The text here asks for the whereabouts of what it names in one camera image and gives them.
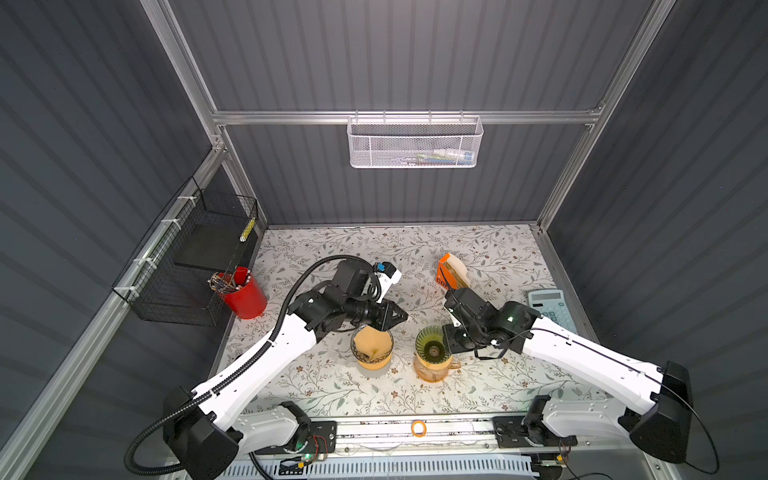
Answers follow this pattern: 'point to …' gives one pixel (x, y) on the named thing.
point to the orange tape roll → (419, 435)
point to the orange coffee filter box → (452, 273)
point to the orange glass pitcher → (434, 372)
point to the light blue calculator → (552, 303)
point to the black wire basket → (204, 233)
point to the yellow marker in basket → (247, 230)
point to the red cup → (249, 301)
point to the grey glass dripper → (365, 358)
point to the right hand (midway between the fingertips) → (445, 344)
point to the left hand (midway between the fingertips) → (406, 316)
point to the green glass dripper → (431, 344)
